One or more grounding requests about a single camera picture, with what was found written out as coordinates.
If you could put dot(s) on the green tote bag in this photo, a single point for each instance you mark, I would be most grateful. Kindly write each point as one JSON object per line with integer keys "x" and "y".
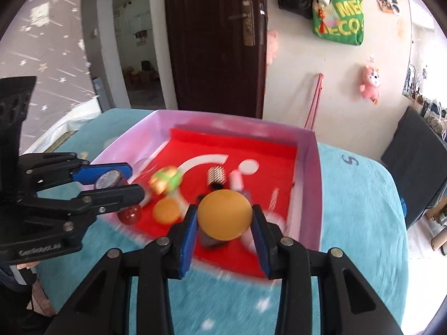
{"x": 344, "y": 21}

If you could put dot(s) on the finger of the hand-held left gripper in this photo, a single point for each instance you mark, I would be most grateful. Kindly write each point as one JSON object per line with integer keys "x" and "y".
{"x": 87, "y": 174}
{"x": 111, "y": 199}

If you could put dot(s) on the clutter of table items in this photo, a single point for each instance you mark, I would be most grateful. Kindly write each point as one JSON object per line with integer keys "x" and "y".
{"x": 433, "y": 111}

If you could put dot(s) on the purple cardboard box red inside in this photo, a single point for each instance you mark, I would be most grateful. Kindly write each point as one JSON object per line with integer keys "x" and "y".
{"x": 272, "y": 167}

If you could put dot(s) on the red tassel charm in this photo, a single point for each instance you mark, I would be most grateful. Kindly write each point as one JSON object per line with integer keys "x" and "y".
{"x": 322, "y": 21}

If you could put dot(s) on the white round earbud case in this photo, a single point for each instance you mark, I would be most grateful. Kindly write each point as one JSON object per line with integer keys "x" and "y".
{"x": 276, "y": 223}

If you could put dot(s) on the pale pink plush toy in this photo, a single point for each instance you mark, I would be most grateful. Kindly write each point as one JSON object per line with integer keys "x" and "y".
{"x": 271, "y": 47}

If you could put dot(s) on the pink stick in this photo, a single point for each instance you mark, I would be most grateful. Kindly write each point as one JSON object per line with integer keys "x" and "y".
{"x": 314, "y": 101}

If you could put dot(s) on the wall mirror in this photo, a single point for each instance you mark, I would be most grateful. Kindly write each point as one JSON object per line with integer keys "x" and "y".
{"x": 420, "y": 49}

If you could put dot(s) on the studded black gold cap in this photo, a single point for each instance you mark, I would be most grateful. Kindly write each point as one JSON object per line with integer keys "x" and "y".
{"x": 216, "y": 176}

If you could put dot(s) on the silver glitter jar red cap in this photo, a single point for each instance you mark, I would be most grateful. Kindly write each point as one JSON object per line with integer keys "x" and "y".
{"x": 130, "y": 214}

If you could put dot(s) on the teal moon star blanket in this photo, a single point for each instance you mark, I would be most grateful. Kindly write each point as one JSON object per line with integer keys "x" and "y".
{"x": 352, "y": 209}

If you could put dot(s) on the green and yellow toy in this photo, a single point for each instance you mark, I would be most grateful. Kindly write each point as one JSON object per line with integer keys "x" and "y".
{"x": 167, "y": 179}

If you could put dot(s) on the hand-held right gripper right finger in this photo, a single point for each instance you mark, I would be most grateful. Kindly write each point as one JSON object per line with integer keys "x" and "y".
{"x": 261, "y": 244}

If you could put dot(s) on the amber round soap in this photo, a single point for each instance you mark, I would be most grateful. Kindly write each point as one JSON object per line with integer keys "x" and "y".
{"x": 167, "y": 212}
{"x": 225, "y": 214}

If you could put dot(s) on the pink nail polish bottle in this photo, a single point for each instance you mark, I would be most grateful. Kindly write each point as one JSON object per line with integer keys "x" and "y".
{"x": 236, "y": 179}

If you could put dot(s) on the dark cloth covered table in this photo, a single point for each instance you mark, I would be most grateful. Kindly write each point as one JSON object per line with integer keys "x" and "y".
{"x": 415, "y": 167}

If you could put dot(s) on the dark brown door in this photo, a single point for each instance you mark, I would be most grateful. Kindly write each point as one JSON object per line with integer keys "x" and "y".
{"x": 213, "y": 42}

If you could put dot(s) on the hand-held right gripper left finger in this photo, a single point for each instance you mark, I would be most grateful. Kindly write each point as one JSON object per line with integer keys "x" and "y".
{"x": 187, "y": 240}

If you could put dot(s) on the hallway notice board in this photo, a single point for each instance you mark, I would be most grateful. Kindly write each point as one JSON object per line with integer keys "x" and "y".
{"x": 139, "y": 24}

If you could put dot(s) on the black nail polish bottle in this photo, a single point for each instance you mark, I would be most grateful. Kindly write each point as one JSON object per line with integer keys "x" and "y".
{"x": 213, "y": 243}

